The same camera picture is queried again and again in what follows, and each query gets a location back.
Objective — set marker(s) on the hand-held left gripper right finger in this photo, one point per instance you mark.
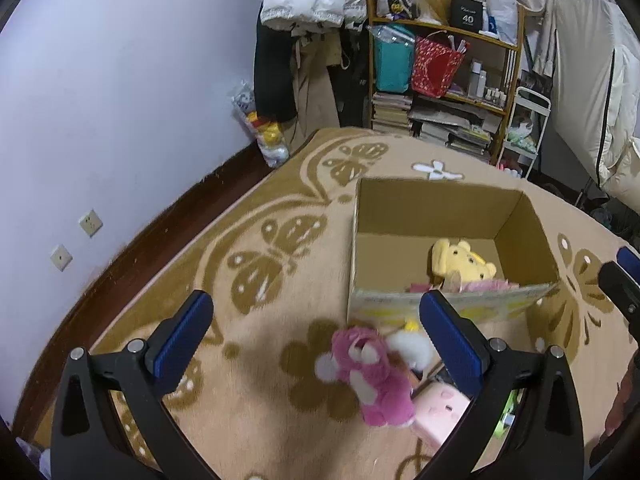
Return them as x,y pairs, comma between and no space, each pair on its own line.
450,340

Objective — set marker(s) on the pink ruffled cloth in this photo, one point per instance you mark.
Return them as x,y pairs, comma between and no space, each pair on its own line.
480,286

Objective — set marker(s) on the black box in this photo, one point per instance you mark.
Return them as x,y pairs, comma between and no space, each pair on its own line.
467,12

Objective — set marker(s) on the black garment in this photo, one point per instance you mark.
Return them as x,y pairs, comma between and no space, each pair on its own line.
352,80

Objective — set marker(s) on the stack of magazines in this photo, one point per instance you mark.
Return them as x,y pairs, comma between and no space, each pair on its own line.
450,130

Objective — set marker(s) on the pink plush toy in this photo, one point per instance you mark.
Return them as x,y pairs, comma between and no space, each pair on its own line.
380,385

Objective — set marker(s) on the white fluffy plush toy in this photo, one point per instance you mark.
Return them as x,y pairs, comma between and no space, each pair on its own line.
410,350

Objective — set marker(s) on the white bottle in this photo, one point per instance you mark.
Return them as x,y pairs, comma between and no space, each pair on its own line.
483,85
475,77

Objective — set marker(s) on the red patterned gift bag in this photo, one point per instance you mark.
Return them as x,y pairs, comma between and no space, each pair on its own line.
432,67

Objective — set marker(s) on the teal bag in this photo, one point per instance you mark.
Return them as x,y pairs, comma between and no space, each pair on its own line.
392,67

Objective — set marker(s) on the yellow plush toy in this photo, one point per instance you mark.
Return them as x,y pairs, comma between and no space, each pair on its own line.
460,260

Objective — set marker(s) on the beige butterfly patterned rug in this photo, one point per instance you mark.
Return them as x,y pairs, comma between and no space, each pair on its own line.
280,320

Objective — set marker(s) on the white metal cart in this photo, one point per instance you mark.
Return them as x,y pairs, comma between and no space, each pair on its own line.
534,95

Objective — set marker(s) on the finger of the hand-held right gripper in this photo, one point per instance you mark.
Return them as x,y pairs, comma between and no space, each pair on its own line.
620,290
630,259

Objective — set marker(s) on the white plastic bag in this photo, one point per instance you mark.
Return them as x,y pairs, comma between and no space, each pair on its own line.
500,15

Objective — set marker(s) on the wall socket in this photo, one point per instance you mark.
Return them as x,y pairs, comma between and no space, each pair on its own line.
90,222
60,258

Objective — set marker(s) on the white bow clip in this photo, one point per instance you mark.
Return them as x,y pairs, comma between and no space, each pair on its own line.
437,171

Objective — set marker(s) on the cardboard box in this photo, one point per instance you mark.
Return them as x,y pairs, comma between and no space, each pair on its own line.
425,210

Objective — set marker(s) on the pink square plush cushion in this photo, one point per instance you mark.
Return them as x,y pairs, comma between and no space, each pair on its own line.
440,410

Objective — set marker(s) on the black coat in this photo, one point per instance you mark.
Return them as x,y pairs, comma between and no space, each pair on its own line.
272,75

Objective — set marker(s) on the stack of books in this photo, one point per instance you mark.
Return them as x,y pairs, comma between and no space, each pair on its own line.
390,112

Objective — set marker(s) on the white duvet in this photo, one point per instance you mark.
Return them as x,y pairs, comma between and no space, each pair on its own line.
585,85

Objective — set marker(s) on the wooden shelf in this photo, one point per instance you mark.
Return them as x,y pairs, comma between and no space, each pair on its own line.
495,43

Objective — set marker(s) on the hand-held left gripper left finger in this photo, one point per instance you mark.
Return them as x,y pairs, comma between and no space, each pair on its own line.
182,340

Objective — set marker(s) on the beige trousers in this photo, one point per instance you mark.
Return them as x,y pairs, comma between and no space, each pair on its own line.
312,90

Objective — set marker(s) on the clear plastic bag of toys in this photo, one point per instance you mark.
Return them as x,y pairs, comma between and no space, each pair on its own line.
270,140

